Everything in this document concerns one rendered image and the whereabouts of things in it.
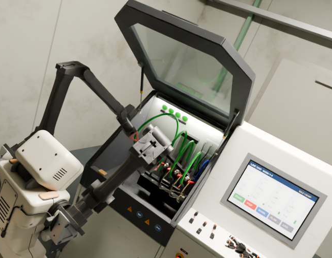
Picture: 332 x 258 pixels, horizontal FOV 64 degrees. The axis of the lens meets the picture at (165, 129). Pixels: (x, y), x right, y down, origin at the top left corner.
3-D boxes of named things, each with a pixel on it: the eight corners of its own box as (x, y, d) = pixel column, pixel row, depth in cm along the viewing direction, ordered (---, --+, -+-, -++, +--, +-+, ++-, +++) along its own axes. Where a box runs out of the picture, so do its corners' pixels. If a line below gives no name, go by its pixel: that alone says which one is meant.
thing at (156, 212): (83, 186, 177) (89, 167, 171) (87, 184, 181) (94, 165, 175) (159, 243, 157) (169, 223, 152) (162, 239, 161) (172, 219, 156)
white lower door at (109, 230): (57, 257, 201) (80, 186, 177) (59, 255, 203) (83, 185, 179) (124, 317, 180) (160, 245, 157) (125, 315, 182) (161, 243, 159)
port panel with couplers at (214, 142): (188, 170, 197) (205, 134, 187) (190, 168, 200) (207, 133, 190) (203, 179, 193) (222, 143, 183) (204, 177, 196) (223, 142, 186)
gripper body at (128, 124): (132, 126, 169) (126, 116, 166) (137, 130, 160) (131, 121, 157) (124, 132, 168) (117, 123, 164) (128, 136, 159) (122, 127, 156)
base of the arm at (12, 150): (1, 144, 116) (15, 159, 111) (18, 133, 120) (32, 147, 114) (11, 155, 123) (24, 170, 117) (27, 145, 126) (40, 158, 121)
